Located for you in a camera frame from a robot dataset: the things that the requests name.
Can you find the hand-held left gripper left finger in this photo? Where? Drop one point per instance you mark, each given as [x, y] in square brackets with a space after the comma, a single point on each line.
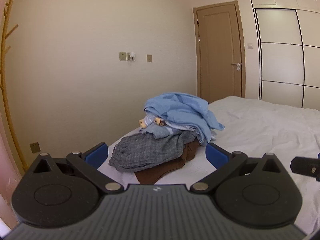
[96, 155]

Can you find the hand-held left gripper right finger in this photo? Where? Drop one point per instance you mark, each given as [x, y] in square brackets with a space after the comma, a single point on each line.
[216, 155]

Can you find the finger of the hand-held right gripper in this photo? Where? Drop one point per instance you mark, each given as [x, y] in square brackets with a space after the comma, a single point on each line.
[307, 167]

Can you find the light blue printed T-shirt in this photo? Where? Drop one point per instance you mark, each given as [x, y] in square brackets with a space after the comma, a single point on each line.
[185, 107]

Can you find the pale striped shirt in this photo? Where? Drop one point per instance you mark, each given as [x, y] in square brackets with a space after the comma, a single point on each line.
[180, 127]

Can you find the grey checked pants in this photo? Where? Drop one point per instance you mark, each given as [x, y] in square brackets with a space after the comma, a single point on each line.
[145, 152]

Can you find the white bed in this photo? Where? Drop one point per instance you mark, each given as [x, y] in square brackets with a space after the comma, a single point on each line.
[262, 130]

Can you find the brown garment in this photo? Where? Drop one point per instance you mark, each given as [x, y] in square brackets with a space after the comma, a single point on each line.
[160, 173]

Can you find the brown wooden door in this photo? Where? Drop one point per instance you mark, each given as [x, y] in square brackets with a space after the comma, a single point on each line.
[217, 55]

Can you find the white sliding wardrobe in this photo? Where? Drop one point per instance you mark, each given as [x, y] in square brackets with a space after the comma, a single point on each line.
[280, 67]

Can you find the white plug-in charger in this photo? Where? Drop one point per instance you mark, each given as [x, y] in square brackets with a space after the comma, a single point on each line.
[131, 55]

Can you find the yellow wooden coat rack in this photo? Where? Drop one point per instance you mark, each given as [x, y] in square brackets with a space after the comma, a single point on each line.
[3, 50]

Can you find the beige wall socket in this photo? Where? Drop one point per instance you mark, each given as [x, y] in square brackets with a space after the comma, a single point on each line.
[122, 56]
[35, 147]
[149, 58]

